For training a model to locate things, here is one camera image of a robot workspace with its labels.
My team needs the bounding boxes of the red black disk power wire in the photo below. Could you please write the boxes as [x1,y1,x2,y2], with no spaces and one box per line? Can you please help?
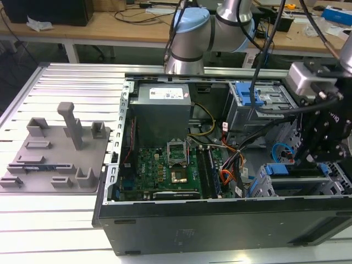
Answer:
[282,150,298,164]

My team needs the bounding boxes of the blue disk data wire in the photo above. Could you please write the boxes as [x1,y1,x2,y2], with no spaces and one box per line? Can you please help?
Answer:
[271,141,296,166]

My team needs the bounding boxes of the hard disk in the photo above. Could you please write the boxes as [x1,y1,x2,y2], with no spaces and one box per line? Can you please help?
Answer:
[263,162,330,180]

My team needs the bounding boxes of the grey metal disk bay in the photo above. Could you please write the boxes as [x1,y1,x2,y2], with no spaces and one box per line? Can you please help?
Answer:
[246,162,348,199]

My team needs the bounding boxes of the RAM slot with blue clips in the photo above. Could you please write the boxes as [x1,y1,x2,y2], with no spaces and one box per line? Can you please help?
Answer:
[207,147,223,197]

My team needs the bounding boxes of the grey metal drive cage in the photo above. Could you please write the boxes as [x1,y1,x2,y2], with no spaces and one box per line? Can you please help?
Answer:
[224,81,300,133]

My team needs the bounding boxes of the blue plastic drive latch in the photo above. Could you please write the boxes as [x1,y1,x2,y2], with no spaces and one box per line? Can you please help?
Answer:
[235,82,265,107]

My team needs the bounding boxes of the clear plastic bag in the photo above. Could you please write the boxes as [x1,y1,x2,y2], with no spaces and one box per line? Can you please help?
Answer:
[304,18,335,37]

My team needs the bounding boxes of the small black box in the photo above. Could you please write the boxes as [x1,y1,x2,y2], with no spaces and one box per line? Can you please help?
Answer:
[276,15,294,32]

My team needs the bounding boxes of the blue cardboard box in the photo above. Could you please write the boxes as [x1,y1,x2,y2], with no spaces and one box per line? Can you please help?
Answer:
[321,5,352,24]

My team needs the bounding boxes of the thin metal locking lever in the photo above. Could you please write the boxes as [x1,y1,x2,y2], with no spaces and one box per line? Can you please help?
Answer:
[185,136,193,166]

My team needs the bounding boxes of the black open PC case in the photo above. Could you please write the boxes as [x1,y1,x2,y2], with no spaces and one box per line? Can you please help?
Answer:
[91,71,352,256]

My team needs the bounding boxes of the CPU socket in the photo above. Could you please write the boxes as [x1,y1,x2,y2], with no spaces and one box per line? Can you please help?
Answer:
[169,169,190,184]

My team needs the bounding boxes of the black graphics card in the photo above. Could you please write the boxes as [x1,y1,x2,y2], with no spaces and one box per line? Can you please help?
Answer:
[152,190,201,200]

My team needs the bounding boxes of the grey power supply unit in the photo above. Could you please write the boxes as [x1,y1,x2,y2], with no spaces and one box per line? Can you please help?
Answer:
[129,83,195,147]

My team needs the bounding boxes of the green motherboard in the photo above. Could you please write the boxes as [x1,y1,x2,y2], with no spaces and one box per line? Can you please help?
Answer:
[120,147,221,201]

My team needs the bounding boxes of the white paper sheet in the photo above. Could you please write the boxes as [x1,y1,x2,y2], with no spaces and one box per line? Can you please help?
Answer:
[145,7,177,15]

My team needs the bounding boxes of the wooden desk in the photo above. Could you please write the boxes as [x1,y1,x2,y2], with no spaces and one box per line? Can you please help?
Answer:
[0,0,352,60]

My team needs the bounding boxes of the grey parts rack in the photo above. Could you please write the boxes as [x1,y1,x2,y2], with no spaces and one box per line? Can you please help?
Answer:
[0,101,112,195]

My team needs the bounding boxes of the RAM stick with blue label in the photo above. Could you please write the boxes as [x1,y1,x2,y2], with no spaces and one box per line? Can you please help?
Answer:
[23,164,57,172]

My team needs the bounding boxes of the large black box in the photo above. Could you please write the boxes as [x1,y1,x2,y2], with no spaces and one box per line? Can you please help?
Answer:
[2,0,94,27]

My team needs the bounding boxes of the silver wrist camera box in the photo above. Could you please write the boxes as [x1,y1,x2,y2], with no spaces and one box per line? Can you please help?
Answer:
[285,62,339,97]

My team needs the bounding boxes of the black cable bundle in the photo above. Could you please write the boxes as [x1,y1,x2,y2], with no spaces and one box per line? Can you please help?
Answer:
[219,117,299,199]

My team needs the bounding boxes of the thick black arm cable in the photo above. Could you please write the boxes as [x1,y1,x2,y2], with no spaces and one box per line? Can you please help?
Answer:
[247,0,303,118]
[299,0,342,60]

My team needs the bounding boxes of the hanging blue cables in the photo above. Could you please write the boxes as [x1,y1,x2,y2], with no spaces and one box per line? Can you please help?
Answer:
[258,21,276,67]

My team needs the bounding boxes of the orange wire bundle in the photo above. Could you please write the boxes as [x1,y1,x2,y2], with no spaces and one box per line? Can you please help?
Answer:
[219,169,235,191]

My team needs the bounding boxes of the yellow and black power cable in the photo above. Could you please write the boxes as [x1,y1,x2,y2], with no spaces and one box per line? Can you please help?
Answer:
[188,103,217,137]

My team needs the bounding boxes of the black socket cover frame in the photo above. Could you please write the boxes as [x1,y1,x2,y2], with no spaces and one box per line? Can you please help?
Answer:
[167,140,188,167]

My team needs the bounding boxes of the thin black base cable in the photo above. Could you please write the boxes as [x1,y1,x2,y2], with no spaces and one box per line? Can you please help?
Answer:
[164,0,190,65]

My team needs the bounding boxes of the thin black desk cable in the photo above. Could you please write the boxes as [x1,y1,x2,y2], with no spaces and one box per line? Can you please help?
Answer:
[114,9,177,23]

